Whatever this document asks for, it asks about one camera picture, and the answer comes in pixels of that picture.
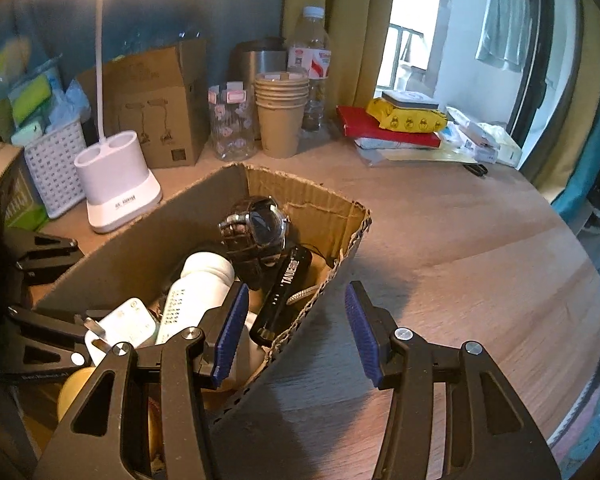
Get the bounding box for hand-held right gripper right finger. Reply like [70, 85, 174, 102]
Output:
[344, 281, 563, 480]

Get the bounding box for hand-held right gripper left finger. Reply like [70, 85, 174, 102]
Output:
[32, 282, 251, 480]

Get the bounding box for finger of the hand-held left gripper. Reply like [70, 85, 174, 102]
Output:
[5, 305, 98, 386]
[2, 227, 81, 286]

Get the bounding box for white plastic bottle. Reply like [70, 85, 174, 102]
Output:
[157, 252, 237, 346]

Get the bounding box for red tin can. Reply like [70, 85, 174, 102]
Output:
[57, 366, 163, 466]

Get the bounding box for black flashlight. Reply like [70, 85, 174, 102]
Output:
[250, 246, 313, 346]

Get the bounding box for white charger plug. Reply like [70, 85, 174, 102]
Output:
[82, 297, 158, 366]

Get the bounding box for dark wristwatch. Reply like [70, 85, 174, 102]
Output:
[217, 196, 292, 291]

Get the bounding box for cardboard box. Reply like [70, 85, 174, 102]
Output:
[32, 162, 373, 480]

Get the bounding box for white woven basket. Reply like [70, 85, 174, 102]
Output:
[22, 120, 88, 219]

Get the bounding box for green packet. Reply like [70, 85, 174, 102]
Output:
[10, 75, 53, 123]

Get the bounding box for white desk lamp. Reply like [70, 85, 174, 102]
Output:
[20, 0, 162, 235]

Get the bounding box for brown cardboard carton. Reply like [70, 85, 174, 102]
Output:
[75, 39, 211, 168]

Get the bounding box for clear plastic document bag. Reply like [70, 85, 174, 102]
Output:
[354, 135, 478, 167]

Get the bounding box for clear glass jar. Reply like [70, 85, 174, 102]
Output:
[208, 81, 257, 162]

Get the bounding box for stack of paper cups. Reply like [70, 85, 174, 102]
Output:
[254, 72, 309, 159]

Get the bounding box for yellow wipes packet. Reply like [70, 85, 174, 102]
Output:
[365, 97, 449, 133]

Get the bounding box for white plastic packages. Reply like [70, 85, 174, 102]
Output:
[440, 106, 501, 163]

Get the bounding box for white grey flat scale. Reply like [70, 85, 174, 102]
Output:
[380, 90, 440, 111]

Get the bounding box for teal curtain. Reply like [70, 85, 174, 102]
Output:
[550, 135, 600, 241]
[0, 0, 291, 111]

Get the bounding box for steel cup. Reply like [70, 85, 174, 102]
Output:
[228, 37, 288, 86]

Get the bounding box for clear water bottle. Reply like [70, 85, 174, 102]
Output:
[286, 6, 332, 133]

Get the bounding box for yellow curtain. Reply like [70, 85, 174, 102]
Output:
[282, 0, 398, 121]
[517, 0, 600, 196]

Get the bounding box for hanging pale green clothes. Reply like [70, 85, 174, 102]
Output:
[475, 0, 535, 75]

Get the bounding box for black door frame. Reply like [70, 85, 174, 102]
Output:
[507, 0, 581, 136]

